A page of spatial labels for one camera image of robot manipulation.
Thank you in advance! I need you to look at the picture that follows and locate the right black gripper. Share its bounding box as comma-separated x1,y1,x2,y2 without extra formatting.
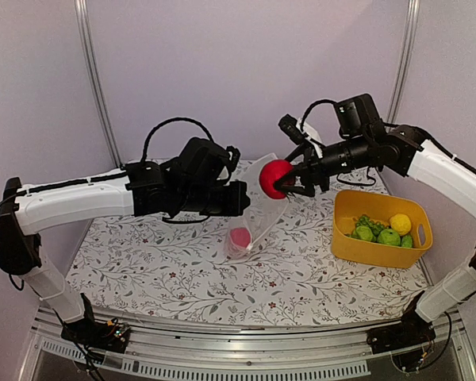
273,133,372,197

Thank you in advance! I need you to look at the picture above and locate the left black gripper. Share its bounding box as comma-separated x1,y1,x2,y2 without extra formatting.
177,179,250,216

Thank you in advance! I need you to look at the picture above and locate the red apple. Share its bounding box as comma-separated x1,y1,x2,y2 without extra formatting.
226,227,251,255
259,159,294,200

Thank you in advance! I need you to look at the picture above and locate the clear zip top bag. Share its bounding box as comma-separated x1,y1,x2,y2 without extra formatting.
224,153,290,260

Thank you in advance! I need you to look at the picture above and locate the yellow lemon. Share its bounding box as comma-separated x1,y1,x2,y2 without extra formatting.
389,214,412,237

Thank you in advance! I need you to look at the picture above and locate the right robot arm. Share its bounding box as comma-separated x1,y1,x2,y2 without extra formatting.
273,94,476,353

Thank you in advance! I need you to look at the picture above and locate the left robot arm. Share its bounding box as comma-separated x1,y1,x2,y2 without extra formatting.
0,137,251,344

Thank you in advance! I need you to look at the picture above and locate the yellow plastic basket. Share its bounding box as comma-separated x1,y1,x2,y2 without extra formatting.
331,190,433,268

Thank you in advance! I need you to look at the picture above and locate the green grapes bunch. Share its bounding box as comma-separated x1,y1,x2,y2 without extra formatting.
355,214,386,236

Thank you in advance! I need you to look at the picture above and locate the floral tablecloth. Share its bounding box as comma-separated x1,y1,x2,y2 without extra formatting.
67,169,428,325

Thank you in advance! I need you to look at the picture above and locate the green cucumber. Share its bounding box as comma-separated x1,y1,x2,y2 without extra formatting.
401,234,414,248

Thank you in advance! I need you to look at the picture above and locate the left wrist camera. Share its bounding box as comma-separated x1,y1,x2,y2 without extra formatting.
218,145,240,184

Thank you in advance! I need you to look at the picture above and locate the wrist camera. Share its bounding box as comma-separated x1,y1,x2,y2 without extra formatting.
218,145,240,184
278,114,324,158

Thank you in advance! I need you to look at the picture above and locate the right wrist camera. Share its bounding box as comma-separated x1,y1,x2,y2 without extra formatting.
278,114,324,158

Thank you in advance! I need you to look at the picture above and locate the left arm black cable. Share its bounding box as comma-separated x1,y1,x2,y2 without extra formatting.
140,116,215,164

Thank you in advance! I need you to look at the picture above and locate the aluminium front rail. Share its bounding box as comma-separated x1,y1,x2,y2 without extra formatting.
17,305,476,381

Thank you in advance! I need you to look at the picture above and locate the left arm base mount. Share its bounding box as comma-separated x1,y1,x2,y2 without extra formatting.
61,319,131,353

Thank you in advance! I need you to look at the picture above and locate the right aluminium post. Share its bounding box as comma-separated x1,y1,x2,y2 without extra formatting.
384,0,421,124

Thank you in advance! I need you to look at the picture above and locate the aluminium post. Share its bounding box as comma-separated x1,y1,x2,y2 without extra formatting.
74,0,122,167
384,0,421,124

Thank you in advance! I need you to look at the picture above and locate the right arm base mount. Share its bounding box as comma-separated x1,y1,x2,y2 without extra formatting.
367,315,436,372

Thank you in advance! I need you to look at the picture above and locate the left aluminium post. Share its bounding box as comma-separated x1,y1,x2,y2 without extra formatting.
74,0,122,167

